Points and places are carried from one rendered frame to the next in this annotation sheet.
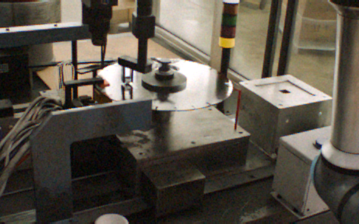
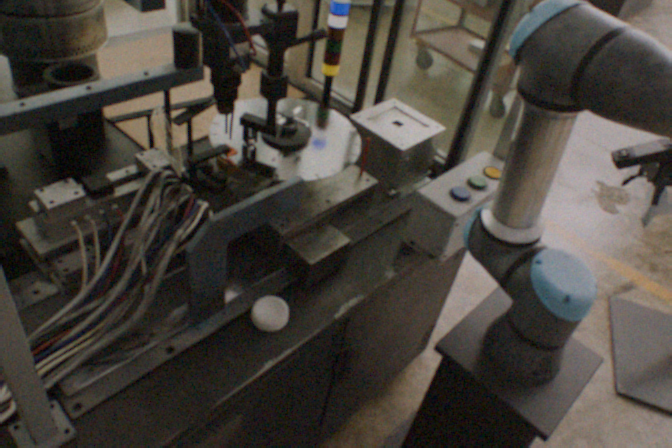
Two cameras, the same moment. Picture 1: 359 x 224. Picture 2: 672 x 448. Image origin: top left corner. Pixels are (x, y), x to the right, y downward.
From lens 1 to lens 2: 0.38 m
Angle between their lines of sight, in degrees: 23
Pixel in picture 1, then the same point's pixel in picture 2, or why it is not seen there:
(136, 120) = (289, 202)
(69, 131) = (227, 232)
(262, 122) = (380, 160)
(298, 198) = (437, 248)
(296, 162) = (436, 216)
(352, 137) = (521, 215)
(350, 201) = (518, 273)
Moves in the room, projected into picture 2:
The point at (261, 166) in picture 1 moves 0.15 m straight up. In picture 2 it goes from (384, 208) to (397, 159)
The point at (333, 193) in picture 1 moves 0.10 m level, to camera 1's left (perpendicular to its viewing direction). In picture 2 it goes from (496, 262) to (448, 267)
